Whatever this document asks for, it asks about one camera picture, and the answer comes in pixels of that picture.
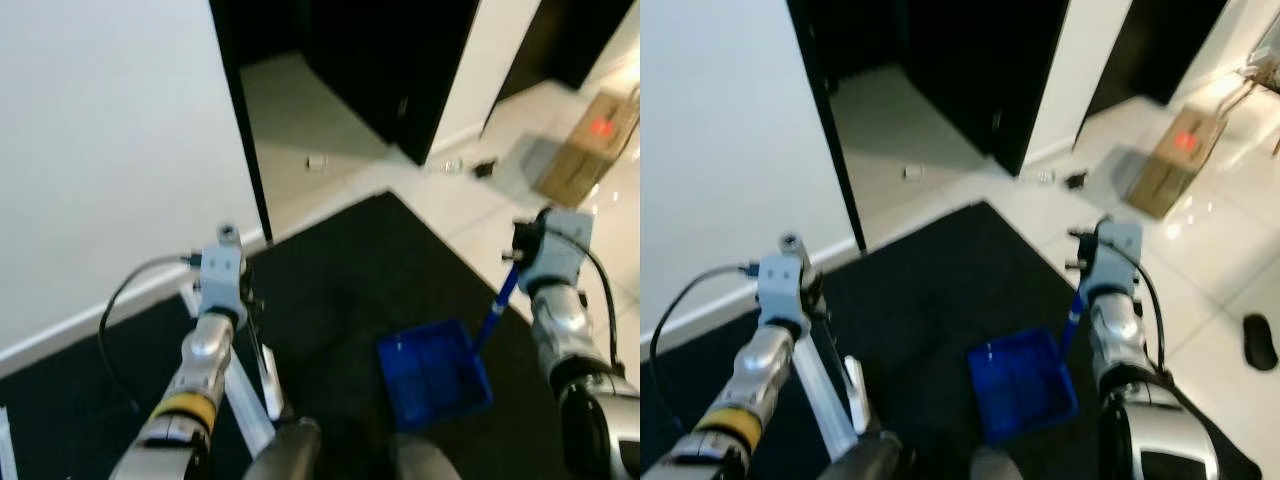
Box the blue long-handled dustpan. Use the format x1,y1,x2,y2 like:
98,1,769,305
967,288,1087,447
377,265,523,433

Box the black floor mat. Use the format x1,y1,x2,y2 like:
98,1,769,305
0,190,563,480
640,200,1263,480

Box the brown cardboard box red mark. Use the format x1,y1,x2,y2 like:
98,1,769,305
1125,105,1232,220
535,90,640,209

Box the grey robot left leg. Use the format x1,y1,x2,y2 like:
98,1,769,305
815,430,907,480
245,418,322,480

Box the grey robot leg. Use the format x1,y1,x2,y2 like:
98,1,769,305
815,430,907,480
388,435,452,480
970,445,1022,480
245,418,322,480

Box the black slipper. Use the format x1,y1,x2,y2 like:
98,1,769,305
1243,313,1280,372

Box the black door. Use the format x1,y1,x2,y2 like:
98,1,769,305
305,0,482,167
905,0,1072,177

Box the grey robot right leg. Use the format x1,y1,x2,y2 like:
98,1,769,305
388,435,452,480
970,445,1022,480

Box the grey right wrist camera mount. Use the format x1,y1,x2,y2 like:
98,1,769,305
527,208,597,293
1090,220,1145,293

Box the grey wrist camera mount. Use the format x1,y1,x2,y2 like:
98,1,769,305
757,253,810,332
198,245,249,317
527,208,597,293
1090,220,1145,293

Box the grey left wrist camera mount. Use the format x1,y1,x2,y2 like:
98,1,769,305
198,245,249,317
757,253,810,332

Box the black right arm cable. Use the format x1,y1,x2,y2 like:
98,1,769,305
545,230,623,373
1108,238,1168,373

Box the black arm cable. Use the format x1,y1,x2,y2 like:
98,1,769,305
1108,238,1168,373
545,230,623,373
650,262,761,373
98,253,201,413

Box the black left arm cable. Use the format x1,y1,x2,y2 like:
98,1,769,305
650,262,761,373
98,253,201,413

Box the black door frame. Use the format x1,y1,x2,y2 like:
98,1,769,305
208,0,274,244
787,0,867,253

